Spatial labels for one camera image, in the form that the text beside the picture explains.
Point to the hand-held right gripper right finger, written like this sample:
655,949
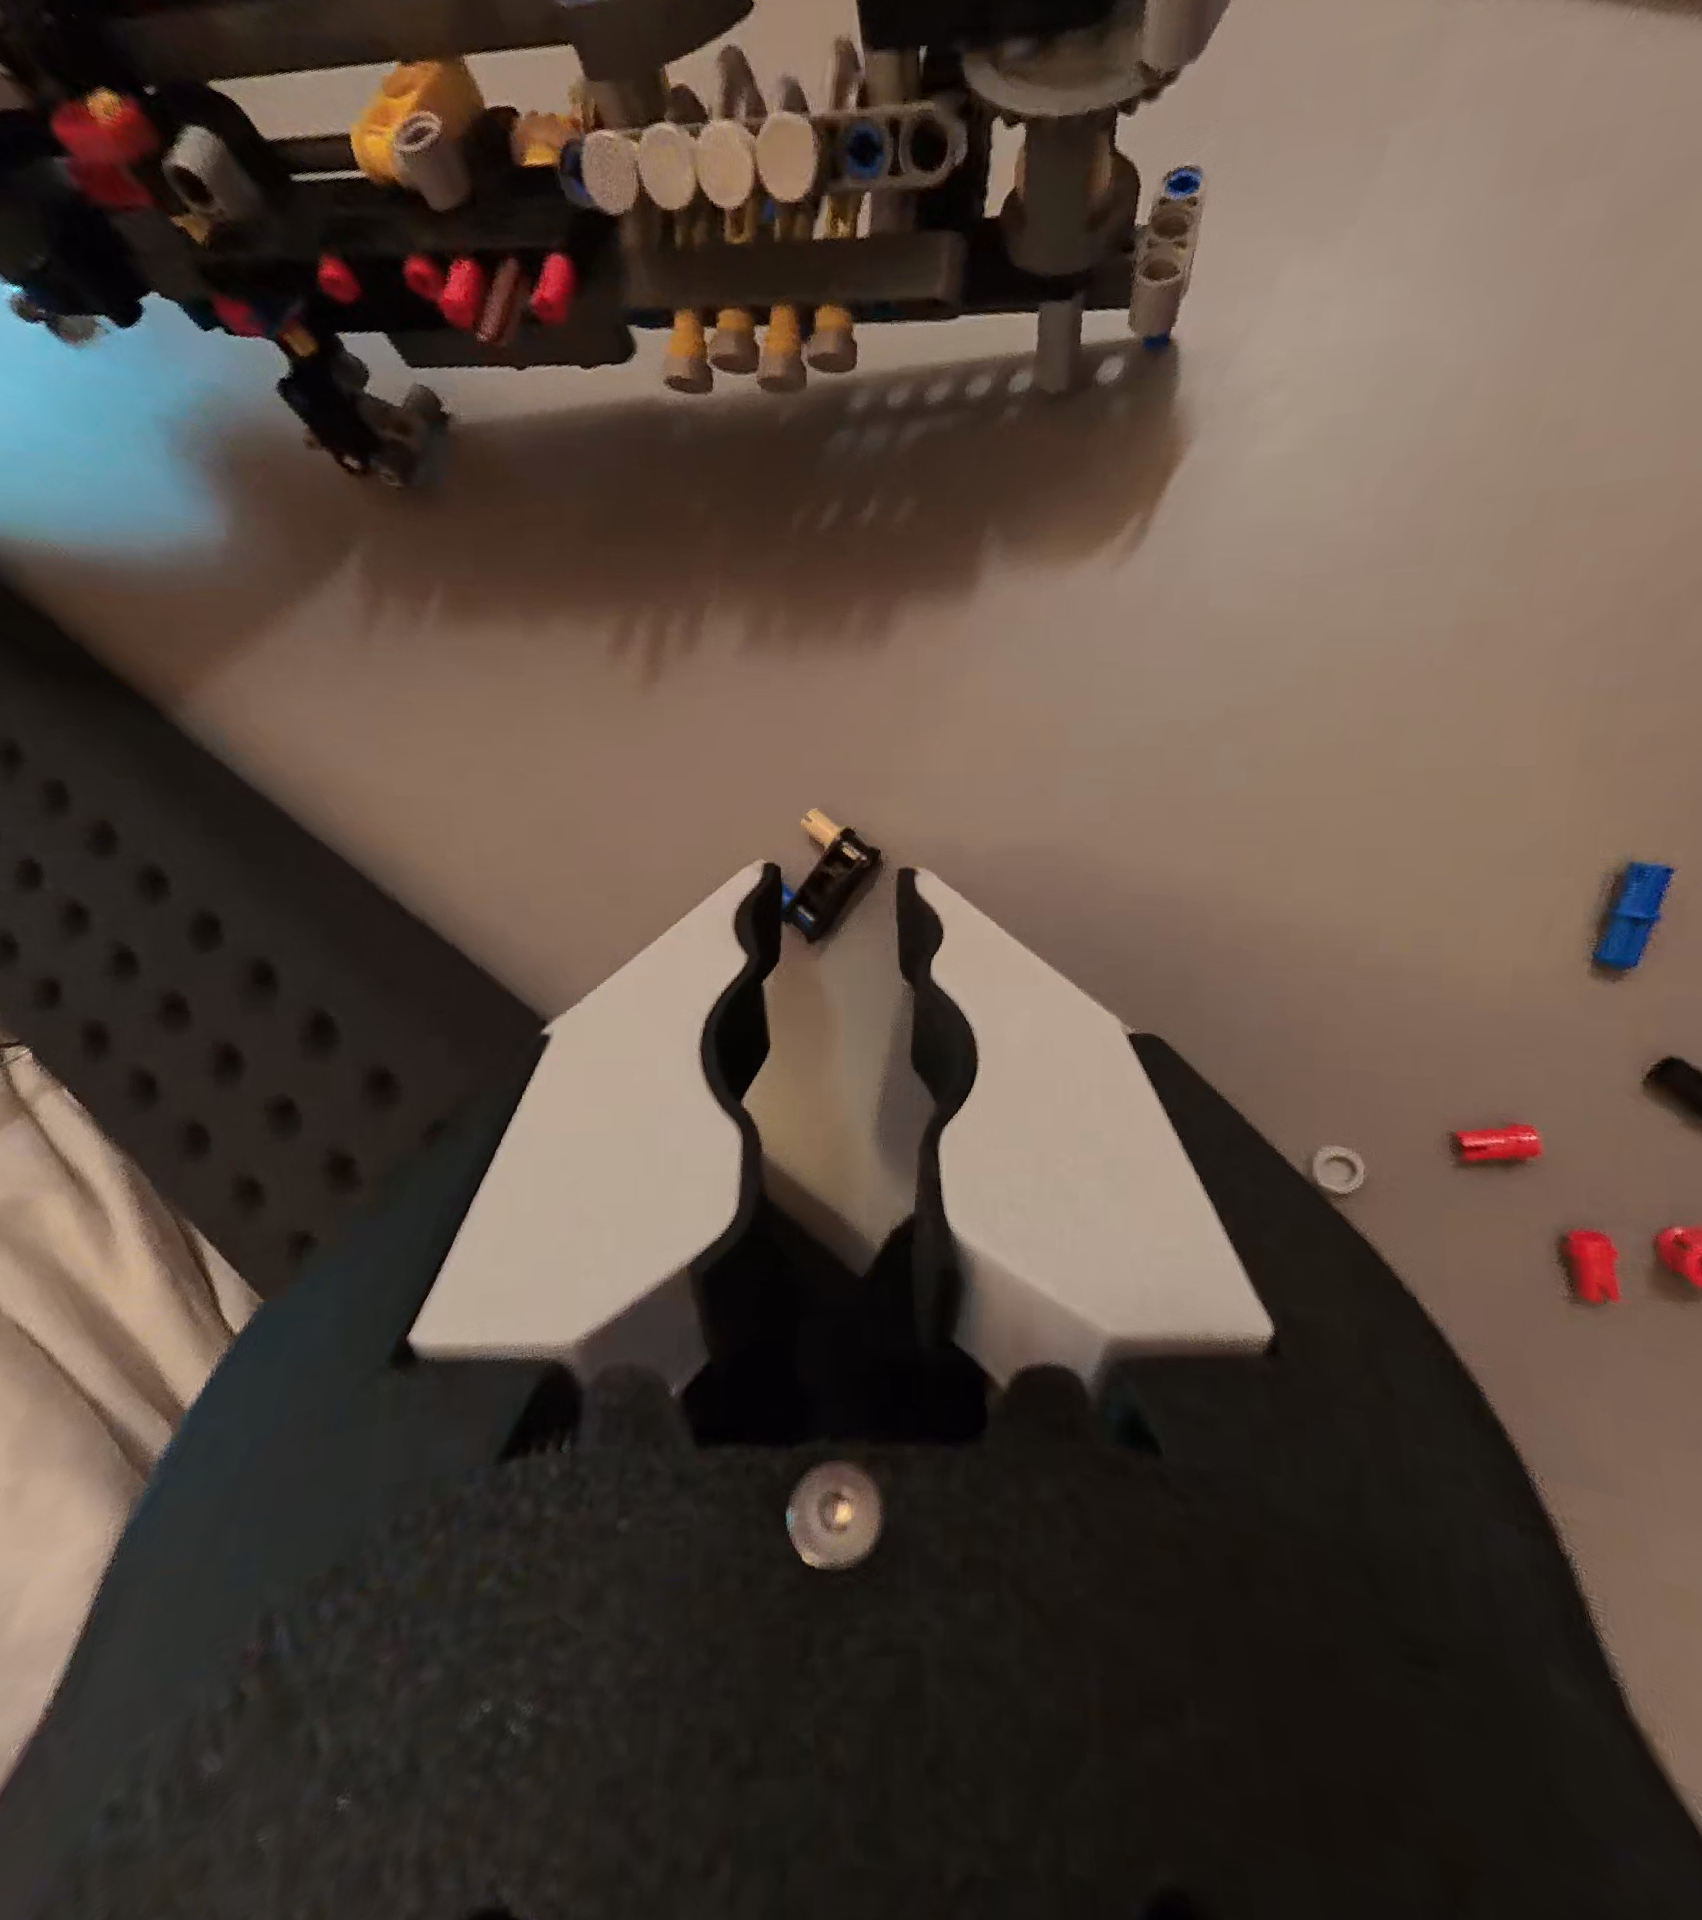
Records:
1090,1187

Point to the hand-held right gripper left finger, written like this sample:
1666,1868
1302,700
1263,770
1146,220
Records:
581,1187

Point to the grey lego car chassis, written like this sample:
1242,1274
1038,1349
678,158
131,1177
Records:
791,271

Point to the scattered small lego pins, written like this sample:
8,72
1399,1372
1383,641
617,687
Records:
1631,914

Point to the white printed t-shirt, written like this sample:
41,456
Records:
13,1351

